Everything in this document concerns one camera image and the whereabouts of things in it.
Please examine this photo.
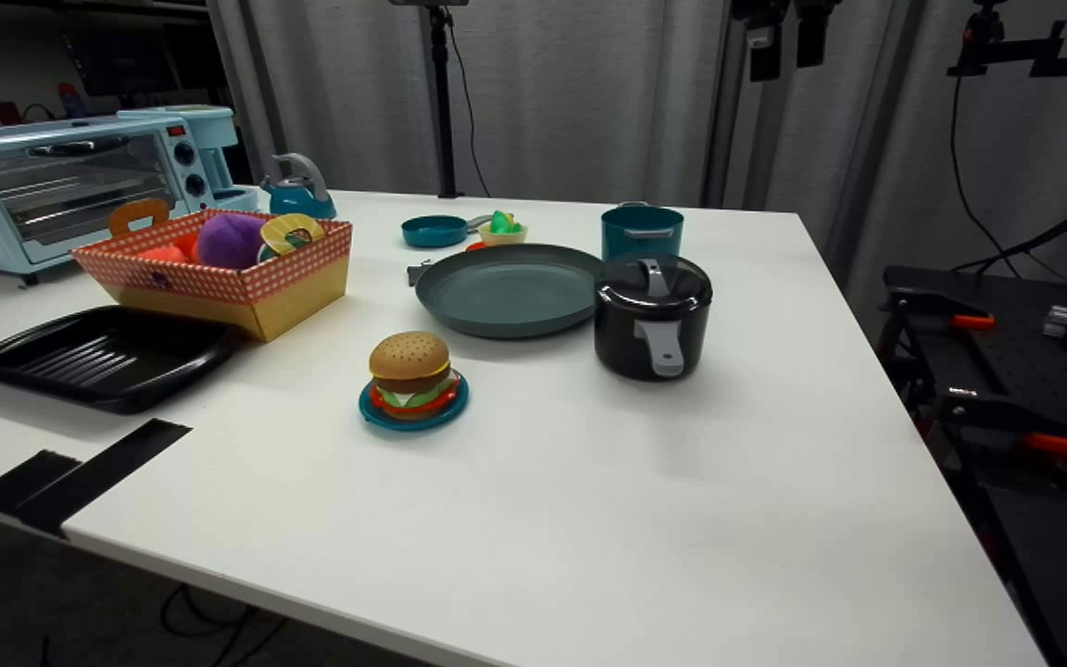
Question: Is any black pot with grey handles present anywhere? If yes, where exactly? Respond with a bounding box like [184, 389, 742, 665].
[590, 274, 715, 386]

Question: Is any black light stand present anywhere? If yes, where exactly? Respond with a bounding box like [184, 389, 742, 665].
[698, 0, 845, 215]

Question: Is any small teal plate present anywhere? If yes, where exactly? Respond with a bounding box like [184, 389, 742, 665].
[357, 372, 473, 439]

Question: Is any light blue toaster oven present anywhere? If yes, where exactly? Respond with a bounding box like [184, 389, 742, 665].
[0, 103, 262, 278]

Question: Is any green yellow toy food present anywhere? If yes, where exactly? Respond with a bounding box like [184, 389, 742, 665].
[473, 206, 532, 250]

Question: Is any grey bowl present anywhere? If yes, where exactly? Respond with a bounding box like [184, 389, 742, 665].
[404, 241, 610, 344]

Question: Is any thin black cable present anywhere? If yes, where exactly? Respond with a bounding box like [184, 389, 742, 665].
[946, 69, 1067, 283]

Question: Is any black side table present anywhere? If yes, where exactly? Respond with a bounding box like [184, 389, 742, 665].
[874, 262, 1067, 667]

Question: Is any orange cardboard basket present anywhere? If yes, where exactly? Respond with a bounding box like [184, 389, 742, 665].
[72, 198, 357, 344]

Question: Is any orange red toy food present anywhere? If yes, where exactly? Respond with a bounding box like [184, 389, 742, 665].
[133, 237, 196, 267]

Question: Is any teal toy kettle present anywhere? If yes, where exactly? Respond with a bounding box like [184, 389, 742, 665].
[259, 147, 341, 226]

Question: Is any purple toy eggplant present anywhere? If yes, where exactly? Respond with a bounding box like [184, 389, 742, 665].
[191, 206, 273, 269]

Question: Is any black tripod stand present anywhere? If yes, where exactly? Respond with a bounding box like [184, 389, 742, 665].
[386, 0, 478, 202]

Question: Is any grey curtain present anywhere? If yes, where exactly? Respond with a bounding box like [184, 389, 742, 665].
[202, 0, 1067, 302]

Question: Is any toy burger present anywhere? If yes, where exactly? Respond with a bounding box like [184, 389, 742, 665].
[366, 329, 462, 423]

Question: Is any small teal frying pan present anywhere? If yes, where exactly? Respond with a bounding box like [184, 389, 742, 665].
[395, 213, 489, 257]

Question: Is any black grill tray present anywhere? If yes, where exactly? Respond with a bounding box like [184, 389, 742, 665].
[0, 303, 248, 418]

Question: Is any black tape strip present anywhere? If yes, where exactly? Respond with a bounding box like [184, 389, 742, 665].
[0, 416, 196, 536]

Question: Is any glass lid with grey handle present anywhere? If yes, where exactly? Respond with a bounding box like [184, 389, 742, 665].
[593, 253, 715, 315]

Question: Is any black clamp orange handle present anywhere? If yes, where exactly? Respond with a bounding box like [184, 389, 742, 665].
[937, 382, 1067, 472]
[885, 292, 1003, 341]

